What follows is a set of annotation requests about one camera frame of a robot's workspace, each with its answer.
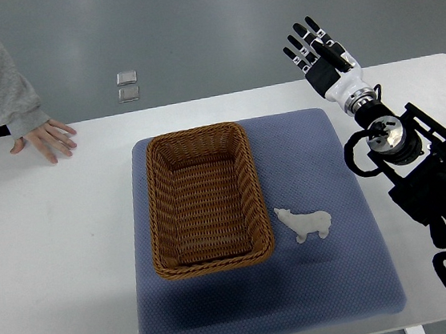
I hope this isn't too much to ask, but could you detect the upper metal floor plate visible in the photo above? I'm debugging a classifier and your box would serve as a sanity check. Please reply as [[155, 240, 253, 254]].
[[116, 70, 138, 87]]

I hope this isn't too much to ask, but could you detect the person's bare hand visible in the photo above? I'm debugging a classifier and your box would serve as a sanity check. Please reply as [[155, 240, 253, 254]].
[[10, 119, 77, 164]]

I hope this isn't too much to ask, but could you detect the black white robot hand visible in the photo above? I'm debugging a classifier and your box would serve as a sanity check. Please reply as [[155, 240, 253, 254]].
[[283, 16, 377, 115]]

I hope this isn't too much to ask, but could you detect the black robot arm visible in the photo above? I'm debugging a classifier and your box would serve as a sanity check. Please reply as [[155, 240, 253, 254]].
[[344, 86, 446, 248]]

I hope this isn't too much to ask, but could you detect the white bear figurine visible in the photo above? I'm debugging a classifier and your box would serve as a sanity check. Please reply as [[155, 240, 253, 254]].
[[273, 207, 332, 243]]

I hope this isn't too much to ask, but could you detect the blue padded mat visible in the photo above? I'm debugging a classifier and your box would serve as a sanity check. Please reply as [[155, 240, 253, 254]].
[[132, 108, 406, 334]]

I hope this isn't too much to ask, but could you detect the brown wicker basket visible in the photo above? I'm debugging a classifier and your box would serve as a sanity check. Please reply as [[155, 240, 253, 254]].
[[146, 122, 275, 280]]

